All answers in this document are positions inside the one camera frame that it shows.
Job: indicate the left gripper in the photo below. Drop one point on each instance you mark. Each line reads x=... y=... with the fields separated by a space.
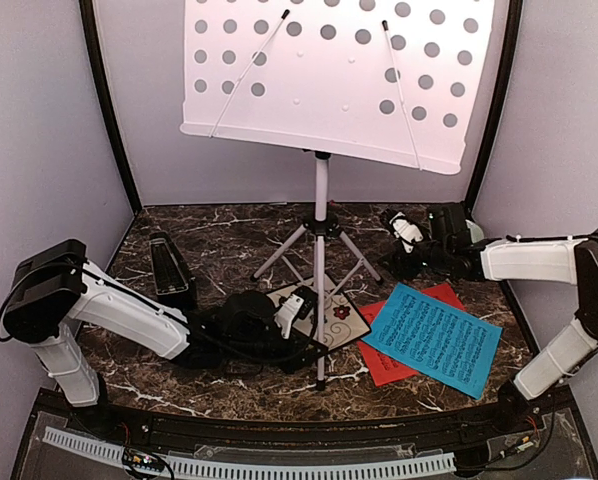
x=296 y=358

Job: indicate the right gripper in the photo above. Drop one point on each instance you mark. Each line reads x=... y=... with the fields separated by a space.
x=398 y=261

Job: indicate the blue sheet music paper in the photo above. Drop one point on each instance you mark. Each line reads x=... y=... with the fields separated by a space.
x=436 y=339

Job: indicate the white perforated music stand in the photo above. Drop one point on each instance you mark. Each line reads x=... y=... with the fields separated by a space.
x=387 y=81

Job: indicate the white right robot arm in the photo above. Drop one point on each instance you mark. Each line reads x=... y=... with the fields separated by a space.
x=453 y=246

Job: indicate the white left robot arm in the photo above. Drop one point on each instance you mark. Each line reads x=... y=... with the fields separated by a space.
x=61 y=284

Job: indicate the floral square ceramic plate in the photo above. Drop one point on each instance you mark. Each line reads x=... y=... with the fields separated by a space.
x=343 y=322

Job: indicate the pale green ceramic bowl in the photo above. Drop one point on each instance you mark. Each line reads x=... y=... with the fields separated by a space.
x=476 y=233

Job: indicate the red sheet music paper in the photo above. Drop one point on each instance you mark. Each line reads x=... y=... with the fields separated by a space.
x=385 y=370

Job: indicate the black metronome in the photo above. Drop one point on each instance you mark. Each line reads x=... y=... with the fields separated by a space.
x=175 y=285

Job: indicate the grey slotted cable duct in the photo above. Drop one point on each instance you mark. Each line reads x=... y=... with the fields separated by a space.
x=239 y=463

